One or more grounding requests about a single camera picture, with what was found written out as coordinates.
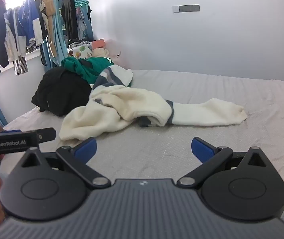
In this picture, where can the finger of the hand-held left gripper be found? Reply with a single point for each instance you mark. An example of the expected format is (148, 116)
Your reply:
(47, 135)

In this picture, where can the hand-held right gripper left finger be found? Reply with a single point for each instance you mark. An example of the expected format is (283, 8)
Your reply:
(90, 147)

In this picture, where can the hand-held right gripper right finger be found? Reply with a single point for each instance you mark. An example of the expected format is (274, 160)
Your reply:
(201, 149)

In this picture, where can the cream striped sweater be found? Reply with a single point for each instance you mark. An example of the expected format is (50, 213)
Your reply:
(132, 104)

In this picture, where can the striped grey garment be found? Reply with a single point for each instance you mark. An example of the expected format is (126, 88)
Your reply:
(21, 66)

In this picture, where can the green garment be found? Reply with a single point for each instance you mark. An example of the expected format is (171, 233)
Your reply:
(82, 67)

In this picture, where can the polka dot pillow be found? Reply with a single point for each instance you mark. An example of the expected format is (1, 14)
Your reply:
(80, 51)

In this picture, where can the cream plush toy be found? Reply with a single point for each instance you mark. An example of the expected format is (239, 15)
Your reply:
(102, 52)

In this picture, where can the pale pink cloth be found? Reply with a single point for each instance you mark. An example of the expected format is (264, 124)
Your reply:
(114, 49)

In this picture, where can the white grey hanging garment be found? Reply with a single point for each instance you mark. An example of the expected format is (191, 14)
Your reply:
(11, 39)

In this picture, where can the coral box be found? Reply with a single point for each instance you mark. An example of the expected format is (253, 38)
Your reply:
(99, 43)

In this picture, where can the blue white hanging jacket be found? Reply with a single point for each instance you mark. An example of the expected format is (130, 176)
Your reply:
(27, 22)

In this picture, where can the black hanging garment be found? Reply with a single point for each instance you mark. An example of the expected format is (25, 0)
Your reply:
(69, 17)

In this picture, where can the beige hanging garment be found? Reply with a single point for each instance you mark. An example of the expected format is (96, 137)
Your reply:
(48, 2)

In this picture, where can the grey wall plate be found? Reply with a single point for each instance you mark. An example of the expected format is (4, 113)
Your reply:
(189, 8)

